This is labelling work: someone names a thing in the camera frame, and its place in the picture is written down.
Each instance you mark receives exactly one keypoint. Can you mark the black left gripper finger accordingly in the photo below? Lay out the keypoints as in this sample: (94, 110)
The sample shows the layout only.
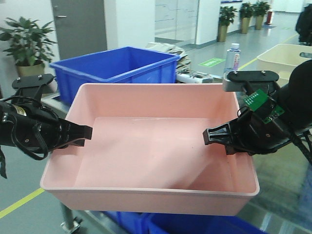
(73, 134)

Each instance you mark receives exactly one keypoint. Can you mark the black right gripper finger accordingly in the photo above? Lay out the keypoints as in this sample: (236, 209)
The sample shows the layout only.
(225, 134)

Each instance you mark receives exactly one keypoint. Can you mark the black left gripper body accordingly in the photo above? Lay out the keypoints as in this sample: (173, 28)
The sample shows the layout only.
(29, 126)

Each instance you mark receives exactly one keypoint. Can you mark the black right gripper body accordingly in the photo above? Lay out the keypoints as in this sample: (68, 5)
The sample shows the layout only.
(255, 137)

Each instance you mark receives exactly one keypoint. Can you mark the pink plastic bin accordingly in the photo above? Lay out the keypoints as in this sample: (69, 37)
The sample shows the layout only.
(147, 152)

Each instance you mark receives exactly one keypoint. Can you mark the green circuit board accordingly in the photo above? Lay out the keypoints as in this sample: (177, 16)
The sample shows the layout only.
(263, 106)

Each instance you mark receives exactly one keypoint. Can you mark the large leafy potted plant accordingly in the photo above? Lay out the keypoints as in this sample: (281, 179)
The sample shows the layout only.
(29, 45)

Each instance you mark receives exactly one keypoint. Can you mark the clear water bottle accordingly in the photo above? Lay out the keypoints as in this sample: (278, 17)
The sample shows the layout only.
(232, 58)

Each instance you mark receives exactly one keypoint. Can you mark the cream plastic basket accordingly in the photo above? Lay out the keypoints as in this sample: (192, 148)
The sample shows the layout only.
(283, 59)

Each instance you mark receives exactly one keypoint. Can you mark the blue plastic crate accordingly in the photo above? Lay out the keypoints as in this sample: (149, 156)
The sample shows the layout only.
(122, 65)

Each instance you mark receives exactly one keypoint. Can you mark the potted plant gold pot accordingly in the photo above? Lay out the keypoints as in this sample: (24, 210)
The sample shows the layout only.
(227, 15)

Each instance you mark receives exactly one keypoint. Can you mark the left gripper camera mount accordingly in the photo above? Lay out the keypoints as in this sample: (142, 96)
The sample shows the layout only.
(35, 86)

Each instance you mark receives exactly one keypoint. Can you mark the gripper camera mount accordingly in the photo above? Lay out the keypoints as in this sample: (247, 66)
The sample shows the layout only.
(250, 81)
(35, 86)

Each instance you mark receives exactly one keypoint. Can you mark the right gripper camera mount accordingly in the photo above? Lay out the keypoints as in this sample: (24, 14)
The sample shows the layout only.
(250, 81)

